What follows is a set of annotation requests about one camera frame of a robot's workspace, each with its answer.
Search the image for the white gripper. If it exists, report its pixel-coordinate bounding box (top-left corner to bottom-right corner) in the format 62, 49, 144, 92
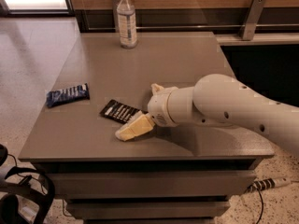
115, 83, 178, 141

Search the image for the black rxbar chocolate wrapper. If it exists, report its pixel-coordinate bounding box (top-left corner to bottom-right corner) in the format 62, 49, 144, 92
99, 99, 147, 124

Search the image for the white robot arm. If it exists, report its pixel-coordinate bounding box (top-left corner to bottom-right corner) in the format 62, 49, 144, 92
115, 74, 299, 156

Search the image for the clear plastic water bottle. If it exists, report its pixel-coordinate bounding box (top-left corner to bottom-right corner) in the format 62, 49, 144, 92
117, 0, 137, 49

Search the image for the grey drawer cabinet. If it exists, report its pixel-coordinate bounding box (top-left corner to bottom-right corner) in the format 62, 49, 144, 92
20, 33, 274, 224

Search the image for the blue snack bar wrapper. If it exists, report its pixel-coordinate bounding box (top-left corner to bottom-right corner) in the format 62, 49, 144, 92
46, 83, 90, 108

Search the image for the white power strip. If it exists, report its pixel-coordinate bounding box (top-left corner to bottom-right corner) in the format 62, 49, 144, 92
247, 177, 291, 192

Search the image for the horizontal metal rail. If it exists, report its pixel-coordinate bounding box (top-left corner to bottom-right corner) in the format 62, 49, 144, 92
83, 23, 299, 31

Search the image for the metal rail bracket left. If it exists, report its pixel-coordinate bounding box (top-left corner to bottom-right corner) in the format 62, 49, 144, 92
111, 0, 121, 33

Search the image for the black power cable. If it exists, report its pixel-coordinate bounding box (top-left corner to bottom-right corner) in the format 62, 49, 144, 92
254, 189, 265, 224

